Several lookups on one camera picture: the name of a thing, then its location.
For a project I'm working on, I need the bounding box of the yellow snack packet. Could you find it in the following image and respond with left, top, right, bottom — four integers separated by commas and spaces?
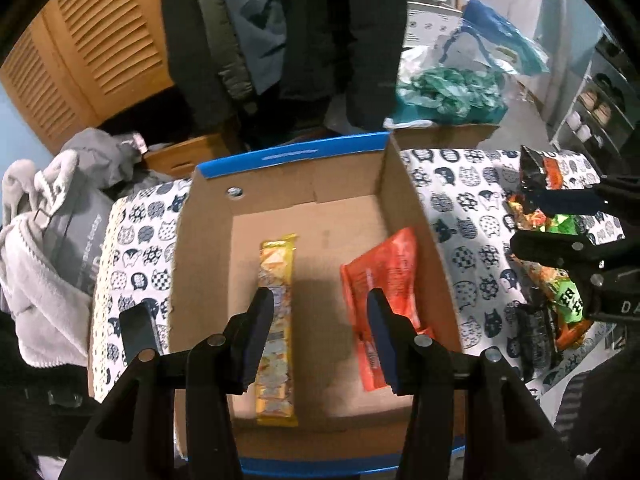
254, 233, 300, 428

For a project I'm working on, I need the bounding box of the cardboard box with blue rim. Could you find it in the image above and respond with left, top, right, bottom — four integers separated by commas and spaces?
167, 131, 468, 478

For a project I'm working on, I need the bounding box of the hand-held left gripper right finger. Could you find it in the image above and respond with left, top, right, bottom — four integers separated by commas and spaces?
367, 287, 586, 480

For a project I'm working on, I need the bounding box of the grey blue hanging garment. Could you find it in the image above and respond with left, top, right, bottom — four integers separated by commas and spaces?
214, 0, 297, 97

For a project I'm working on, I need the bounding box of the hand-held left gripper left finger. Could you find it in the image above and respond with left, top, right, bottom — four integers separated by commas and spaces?
57, 287, 276, 480

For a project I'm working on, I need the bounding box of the small brown cardboard box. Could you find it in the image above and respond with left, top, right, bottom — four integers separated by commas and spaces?
142, 132, 237, 179

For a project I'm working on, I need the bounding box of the dark hanging jacket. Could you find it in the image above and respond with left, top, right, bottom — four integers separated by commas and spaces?
159, 0, 242, 133

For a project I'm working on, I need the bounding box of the black hanging coat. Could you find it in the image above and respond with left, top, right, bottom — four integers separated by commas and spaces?
279, 0, 408, 132

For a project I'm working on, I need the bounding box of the black and orange snack packet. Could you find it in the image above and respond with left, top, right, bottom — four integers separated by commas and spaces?
519, 145, 570, 191

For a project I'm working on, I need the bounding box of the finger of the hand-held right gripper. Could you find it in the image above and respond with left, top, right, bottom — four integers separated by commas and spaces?
522, 185, 608, 217
510, 230, 623, 268

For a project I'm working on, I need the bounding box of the grey shoe rack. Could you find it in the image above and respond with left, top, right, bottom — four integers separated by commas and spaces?
552, 25, 640, 161

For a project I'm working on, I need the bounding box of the wooden louvered door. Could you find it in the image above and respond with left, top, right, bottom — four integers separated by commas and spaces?
0, 0, 176, 157

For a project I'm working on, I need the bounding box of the cat print cloth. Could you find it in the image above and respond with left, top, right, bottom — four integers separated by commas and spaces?
90, 147, 626, 403

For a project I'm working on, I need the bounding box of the blue plastic bag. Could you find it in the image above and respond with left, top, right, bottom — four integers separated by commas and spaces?
432, 0, 551, 81

